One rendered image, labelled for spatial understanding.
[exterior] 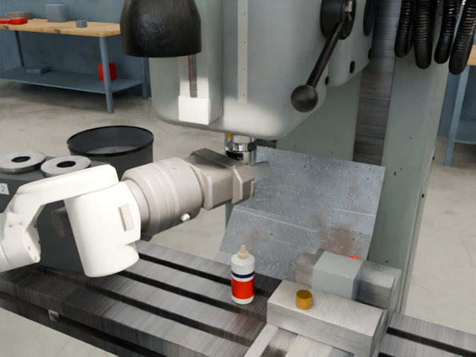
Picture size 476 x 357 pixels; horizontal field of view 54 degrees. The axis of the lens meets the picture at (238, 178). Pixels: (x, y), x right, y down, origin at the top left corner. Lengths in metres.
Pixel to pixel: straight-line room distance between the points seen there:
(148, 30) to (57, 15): 6.01
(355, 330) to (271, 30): 0.39
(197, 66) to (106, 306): 0.49
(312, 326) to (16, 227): 0.40
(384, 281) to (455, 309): 1.83
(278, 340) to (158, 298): 0.28
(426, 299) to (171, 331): 1.91
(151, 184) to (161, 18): 0.23
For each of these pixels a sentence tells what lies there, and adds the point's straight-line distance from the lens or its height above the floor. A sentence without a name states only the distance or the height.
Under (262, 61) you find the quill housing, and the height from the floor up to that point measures 1.41.
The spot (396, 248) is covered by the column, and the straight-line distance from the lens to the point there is 1.11.
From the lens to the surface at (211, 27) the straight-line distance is 0.54.
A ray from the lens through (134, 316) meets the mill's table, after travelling 0.85.
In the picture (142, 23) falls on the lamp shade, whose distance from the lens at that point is 0.42.
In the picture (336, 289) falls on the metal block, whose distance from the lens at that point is 0.71.
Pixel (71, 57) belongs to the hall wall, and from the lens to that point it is 6.84.
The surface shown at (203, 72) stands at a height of 1.40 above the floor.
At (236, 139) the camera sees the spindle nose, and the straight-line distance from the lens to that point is 0.66.
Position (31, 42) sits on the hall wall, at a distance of 7.33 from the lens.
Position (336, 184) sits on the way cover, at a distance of 1.04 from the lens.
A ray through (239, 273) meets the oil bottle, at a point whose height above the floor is 1.03.
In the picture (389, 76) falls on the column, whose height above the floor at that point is 1.31.
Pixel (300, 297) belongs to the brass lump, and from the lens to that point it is 0.67.
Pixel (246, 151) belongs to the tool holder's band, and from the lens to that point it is 0.67.
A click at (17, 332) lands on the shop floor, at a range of 2.45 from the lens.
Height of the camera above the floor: 1.51
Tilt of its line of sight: 24 degrees down
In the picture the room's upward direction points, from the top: straight up
